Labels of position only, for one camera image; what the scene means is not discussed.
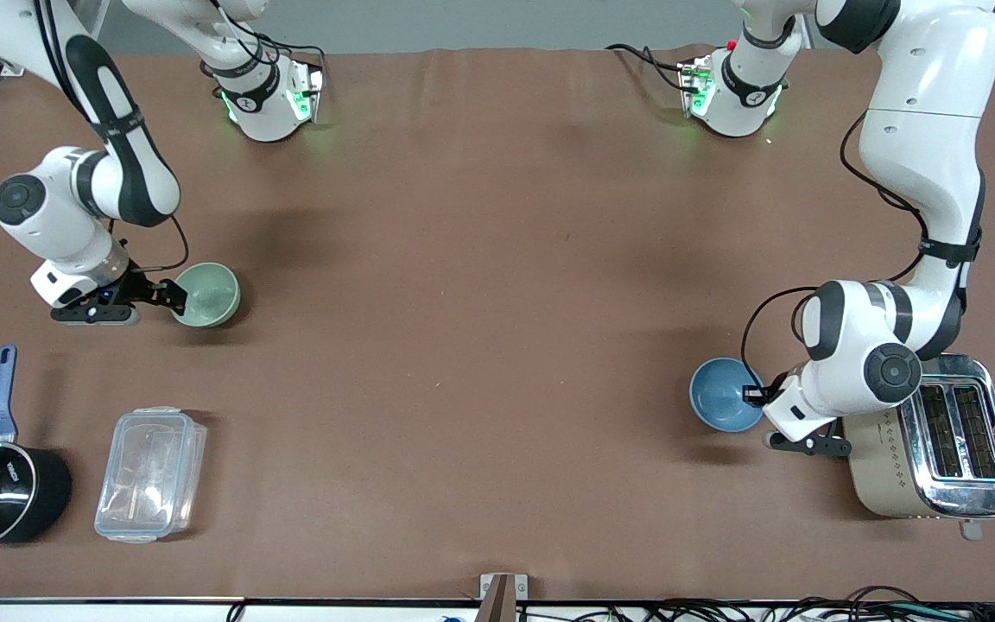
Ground black saucepan with blue handle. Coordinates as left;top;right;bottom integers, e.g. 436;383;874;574
0;345;73;551

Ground metal table edge bracket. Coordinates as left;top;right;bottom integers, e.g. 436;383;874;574
478;573;529;622

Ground green bowl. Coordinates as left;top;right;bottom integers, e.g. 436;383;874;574
171;263;242;329

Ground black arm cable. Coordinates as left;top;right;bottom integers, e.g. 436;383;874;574
122;214;191;274
739;112;935;391

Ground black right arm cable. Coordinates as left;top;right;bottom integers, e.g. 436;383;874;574
122;214;191;274

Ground black left base cable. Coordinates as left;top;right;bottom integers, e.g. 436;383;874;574
605;42;690;93

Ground blue bowl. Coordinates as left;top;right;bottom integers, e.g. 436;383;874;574
689;358;766;434

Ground chrome and beige toaster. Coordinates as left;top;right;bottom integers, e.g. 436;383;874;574
842;352;995;542

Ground brown table cover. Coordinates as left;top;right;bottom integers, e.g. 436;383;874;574
0;45;995;604

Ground clear plastic lidded container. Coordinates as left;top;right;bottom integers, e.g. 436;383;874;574
94;406;208;545

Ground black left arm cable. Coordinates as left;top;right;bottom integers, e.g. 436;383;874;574
739;112;935;391

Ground black cable bundle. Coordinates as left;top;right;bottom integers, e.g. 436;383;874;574
515;586;995;622

